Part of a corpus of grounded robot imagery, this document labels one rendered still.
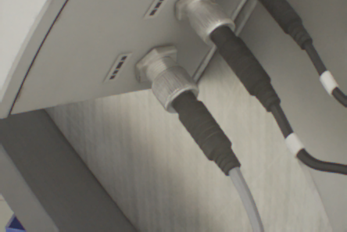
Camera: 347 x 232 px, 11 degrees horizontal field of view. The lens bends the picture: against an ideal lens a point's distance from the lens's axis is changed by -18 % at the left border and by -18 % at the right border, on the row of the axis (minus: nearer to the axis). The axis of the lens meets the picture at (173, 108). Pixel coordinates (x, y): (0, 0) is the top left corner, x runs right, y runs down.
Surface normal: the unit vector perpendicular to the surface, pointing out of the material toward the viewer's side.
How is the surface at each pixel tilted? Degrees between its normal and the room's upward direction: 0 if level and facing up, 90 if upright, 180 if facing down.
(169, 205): 90
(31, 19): 90
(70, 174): 38
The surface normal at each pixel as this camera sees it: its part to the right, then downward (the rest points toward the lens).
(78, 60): 0.52, 0.72
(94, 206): 0.42, -0.69
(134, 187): -0.74, 0.12
